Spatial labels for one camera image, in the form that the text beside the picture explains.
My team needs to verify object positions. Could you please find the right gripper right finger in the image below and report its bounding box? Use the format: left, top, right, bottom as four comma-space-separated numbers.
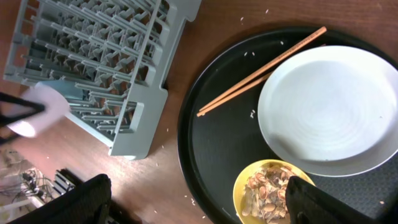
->
285, 176, 397, 224

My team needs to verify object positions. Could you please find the pink cup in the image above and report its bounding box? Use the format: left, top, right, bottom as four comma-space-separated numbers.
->
6, 81, 70, 138

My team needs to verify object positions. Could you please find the lower wooden chopstick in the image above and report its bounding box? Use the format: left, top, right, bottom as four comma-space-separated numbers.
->
196, 43, 327, 118

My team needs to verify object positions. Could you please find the yellow bowl with shells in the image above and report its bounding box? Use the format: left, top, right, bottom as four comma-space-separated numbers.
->
233, 159, 313, 224

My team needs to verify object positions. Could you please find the round black tray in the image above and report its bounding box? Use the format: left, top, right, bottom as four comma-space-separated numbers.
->
177, 27, 397, 223

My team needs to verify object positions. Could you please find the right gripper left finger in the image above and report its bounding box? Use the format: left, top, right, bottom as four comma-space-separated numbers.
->
9, 174, 111, 224

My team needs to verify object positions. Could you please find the wooden chopstick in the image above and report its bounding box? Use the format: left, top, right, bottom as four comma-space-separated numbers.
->
196, 43, 327, 118
197, 26, 327, 116

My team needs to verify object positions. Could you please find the grey round plate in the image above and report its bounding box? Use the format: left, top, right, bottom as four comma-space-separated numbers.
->
257, 45, 397, 177

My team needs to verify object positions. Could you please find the upper wooden chopstick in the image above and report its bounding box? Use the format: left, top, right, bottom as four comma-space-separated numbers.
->
197, 26, 327, 116

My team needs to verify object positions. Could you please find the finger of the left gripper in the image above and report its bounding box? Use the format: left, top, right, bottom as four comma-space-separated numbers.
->
1, 93, 45, 124

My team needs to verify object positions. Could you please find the grey dishwasher rack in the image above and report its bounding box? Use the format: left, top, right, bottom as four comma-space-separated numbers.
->
4, 0, 200, 160

